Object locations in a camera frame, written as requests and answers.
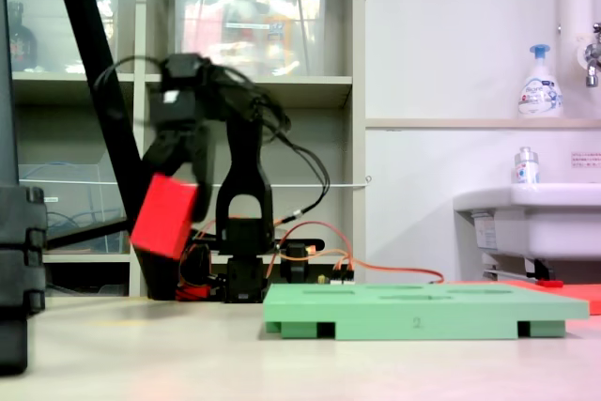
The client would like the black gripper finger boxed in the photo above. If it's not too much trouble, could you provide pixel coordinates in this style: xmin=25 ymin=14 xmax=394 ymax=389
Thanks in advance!
xmin=140 ymin=130 xmax=190 ymax=181
xmin=189 ymin=124 xmax=217 ymax=224

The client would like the metal faucet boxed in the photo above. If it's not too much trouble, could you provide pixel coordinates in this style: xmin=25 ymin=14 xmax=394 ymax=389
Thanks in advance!
xmin=583 ymin=23 xmax=601 ymax=88

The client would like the small circuit board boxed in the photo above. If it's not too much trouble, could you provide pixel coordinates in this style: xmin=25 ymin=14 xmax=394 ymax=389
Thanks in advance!
xmin=316 ymin=273 xmax=356 ymax=286

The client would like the large clear plastic bin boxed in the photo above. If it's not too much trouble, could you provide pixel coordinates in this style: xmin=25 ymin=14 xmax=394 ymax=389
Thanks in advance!
xmin=172 ymin=0 xmax=330 ymax=77

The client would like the beige shelf unit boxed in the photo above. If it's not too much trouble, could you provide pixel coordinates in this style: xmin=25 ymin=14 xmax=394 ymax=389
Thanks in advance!
xmin=4 ymin=0 xmax=367 ymax=299

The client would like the white sink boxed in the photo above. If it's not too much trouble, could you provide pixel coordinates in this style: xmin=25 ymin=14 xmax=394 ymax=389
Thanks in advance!
xmin=453 ymin=182 xmax=601 ymax=262

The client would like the green board with holes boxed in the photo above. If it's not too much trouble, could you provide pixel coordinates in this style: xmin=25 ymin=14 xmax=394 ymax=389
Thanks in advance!
xmin=262 ymin=282 xmax=591 ymax=341

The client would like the dark grey post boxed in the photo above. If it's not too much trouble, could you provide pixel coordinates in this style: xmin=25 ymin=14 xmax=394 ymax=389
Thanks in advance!
xmin=0 ymin=0 xmax=21 ymax=186

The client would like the white foam soap dispenser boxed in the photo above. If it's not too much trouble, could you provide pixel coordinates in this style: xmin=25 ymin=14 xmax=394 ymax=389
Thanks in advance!
xmin=517 ymin=43 xmax=564 ymax=119

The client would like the red square block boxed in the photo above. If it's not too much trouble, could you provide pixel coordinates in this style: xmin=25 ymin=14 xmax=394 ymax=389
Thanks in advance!
xmin=130 ymin=173 xmax=199 ymax=261

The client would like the dark round bottle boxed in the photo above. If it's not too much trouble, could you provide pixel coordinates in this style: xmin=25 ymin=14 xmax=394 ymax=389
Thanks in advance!
xmin=7 ymin=1 xmax=39 ymax=73

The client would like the red wire bundle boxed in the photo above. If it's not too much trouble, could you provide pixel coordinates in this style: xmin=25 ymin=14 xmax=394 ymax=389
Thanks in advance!
xmin=176 ymin=240 xmax=227 ymax=301

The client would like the black tripod leg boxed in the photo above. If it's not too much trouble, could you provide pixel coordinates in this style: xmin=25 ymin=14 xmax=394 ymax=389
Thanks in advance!
xmin=48 ymin=0 xmax=177 ymax=301
xmin=45 ymin=217 xmax=131 ymax=252

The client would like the notched black stack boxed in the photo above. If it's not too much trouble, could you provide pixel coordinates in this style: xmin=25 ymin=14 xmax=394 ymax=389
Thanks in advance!
xmin=0 ymin=184 xmax=49 ymax=377

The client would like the pink-capped spray bottle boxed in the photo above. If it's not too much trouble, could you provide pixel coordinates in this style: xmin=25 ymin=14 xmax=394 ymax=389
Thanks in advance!
xmin=265 ymin=0 xmax=293 ymax=74

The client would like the orange cable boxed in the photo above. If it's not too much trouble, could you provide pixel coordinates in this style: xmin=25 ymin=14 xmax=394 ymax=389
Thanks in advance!
xmin=262 ymin=221 xmax=445 ymax=285

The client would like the clear bin with bottles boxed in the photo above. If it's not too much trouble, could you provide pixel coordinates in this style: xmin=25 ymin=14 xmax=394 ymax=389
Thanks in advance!
xmin=7 ymin=0 xmax=121 ymax=74

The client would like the red-lettered wall sign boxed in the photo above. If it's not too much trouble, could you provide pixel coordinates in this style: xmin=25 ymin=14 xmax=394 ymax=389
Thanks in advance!
xmin=570 ymin=150 xmax=601 ymax=170

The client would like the black table clamp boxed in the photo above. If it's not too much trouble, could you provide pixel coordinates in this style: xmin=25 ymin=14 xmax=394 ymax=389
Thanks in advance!
xmin=280 ymin=239 xmax=326 ymax=286

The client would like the red mat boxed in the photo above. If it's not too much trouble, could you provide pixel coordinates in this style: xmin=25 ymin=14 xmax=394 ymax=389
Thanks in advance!
xmin=443 ymin=280 xmax=601 ymax=316

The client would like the small clear sanitizer bottle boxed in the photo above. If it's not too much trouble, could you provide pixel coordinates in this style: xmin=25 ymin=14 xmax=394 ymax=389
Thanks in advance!
xmin=514 ymin=146 xmax=541 ymax=185

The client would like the clear bin with blue cables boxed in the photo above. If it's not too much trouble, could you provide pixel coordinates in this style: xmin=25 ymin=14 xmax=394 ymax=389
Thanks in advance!
xmin=18 ymin=163 xmax=128 ymax=239

